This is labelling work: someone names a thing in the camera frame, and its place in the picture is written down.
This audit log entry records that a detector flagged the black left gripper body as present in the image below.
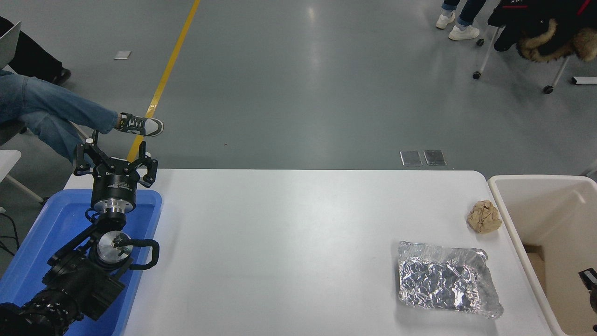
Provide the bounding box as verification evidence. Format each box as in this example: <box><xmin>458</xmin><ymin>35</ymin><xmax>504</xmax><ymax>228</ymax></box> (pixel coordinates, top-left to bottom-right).
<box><xmin>90</xmin><ymin>159</ymin><xmax>140</xmax><ymax>206</ymax></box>

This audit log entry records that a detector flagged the silver foil plate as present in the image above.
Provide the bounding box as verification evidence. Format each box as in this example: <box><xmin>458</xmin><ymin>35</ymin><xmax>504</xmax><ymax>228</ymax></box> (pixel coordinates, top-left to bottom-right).
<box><xmin>398</xmin><ymin>241</ymin><xmax>504</xmax><ymax>320</ymax></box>

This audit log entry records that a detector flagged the person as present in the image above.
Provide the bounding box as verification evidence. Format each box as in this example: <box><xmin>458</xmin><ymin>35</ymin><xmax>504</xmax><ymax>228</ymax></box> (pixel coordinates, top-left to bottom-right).
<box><xmin>0</xmin><ymin>16</ymin><xmax>72</xmax><ymax>86</ymax></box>
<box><xmin>0</xmin><ymin>70</ymin><xmax>165</xmax><ymax>164</ymax></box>
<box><xmin>436</xmin><ymin>0</ymin><xmax>488</xmax><ymax>41</ymax></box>

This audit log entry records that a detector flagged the white side table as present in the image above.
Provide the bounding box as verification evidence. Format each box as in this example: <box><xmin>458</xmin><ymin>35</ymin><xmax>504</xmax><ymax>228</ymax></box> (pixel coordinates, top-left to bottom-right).
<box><xmin>0</xmin><ymin>150</ymin><xmax>47</xmax><ymax>204</ymax></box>

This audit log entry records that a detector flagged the blue plastic tray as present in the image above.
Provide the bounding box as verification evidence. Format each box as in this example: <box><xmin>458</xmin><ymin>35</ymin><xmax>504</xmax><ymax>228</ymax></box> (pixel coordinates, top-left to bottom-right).
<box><xmin>0</xmin><ymin>189</ymin><xmax>162</xmax><ymax>336</ymax></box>

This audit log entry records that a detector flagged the crumpled tan paper ball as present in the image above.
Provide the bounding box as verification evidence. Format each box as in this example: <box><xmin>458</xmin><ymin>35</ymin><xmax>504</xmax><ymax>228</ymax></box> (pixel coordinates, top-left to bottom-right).
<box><xmin>467</xmin><ymin>200</ymin><xmax>503</xmax><ymax>233</ymax></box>

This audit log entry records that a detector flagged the wheeled metal chair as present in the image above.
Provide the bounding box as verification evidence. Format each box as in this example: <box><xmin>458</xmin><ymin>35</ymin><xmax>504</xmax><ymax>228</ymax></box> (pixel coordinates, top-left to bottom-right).
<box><xmin>472</xmin><ymin>23</ymin><xmax>597</xmax><ymax>95</ymax></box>

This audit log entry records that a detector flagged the large pale plastic bin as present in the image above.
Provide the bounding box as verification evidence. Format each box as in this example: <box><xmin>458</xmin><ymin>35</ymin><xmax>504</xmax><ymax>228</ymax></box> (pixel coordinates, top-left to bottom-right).
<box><xmin>487</xmin><ymin>175</ymin><xmax>597</xmax><ymax>336</ymax></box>

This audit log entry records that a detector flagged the black coat with fur trim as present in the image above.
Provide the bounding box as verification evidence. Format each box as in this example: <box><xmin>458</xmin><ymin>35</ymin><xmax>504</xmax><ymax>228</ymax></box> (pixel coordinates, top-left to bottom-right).
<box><xmin>488</xmin><ymin>0</ymin><xmax>597</xmax><ymax>63</ymax></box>

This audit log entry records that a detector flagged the brown cardboard box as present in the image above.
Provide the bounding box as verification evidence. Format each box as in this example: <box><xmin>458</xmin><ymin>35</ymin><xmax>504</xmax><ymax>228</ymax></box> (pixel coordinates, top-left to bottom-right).
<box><xmin>523</xmin><ymin>243</ymin><xmax>597</xmax><ymax>335</ymax></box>

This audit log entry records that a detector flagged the black floor cable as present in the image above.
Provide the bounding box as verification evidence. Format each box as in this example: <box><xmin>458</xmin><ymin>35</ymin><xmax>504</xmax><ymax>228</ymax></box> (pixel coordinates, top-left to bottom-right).
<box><xmin>0</xmin><ymin>212</ymin><xmax>20</xmax><ymax>256</ymax></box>

